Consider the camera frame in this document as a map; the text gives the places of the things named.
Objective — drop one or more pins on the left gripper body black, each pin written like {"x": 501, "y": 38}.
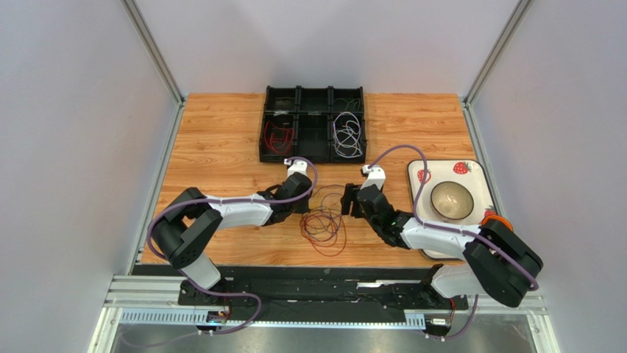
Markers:
{"x": 301, "y": 207}

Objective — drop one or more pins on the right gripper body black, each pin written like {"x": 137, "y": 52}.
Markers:
{"x": 355, "y": 201}

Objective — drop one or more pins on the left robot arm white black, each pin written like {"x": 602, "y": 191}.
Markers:
{"x": 184, "y": 229}

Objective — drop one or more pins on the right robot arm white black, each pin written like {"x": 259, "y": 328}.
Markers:
{"x": 497, "y": 262}

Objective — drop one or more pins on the black six-compartment tray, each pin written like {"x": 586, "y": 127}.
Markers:
{"x": 323, "y": 125}

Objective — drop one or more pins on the beige ceramic bowl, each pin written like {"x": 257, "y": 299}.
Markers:
{"x": 452, "y": 200}

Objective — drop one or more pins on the strawberry pattern white tray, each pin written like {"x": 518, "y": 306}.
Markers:
{"x": 468, "y": 173}

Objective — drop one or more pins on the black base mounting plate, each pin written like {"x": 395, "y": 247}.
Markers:
{"x": 336, "y": 294}

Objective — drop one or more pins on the orange plastic cup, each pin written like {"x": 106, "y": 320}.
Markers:
{"x": 495, "y": 217}

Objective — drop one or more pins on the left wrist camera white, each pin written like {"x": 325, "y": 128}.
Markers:
{"x": 296, "y": 166}

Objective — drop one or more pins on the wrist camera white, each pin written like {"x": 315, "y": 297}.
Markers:
{"x": 375, "y": 176}
{"x": 296, "y": 166}

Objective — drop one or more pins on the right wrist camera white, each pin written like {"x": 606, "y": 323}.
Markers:
{"x": 375, "y": 176}

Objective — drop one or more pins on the aluminium frame rail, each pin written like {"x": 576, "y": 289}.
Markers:
{"x": 155, "y": 310}

